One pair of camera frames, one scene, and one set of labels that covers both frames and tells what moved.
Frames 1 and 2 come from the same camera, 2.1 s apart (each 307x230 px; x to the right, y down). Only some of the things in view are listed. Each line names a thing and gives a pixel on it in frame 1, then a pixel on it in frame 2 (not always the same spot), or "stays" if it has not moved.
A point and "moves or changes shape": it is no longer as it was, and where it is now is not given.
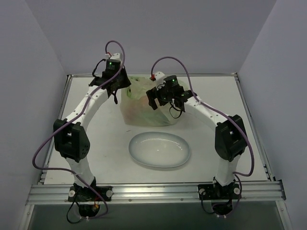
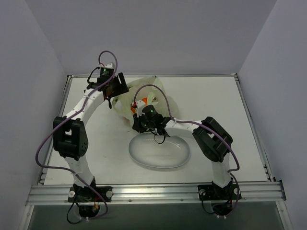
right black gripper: [152, 98] -> [139, 124]
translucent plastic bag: [135, 108] moves or changes shape
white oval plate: [159, 149] stays
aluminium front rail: [50, 193] stays
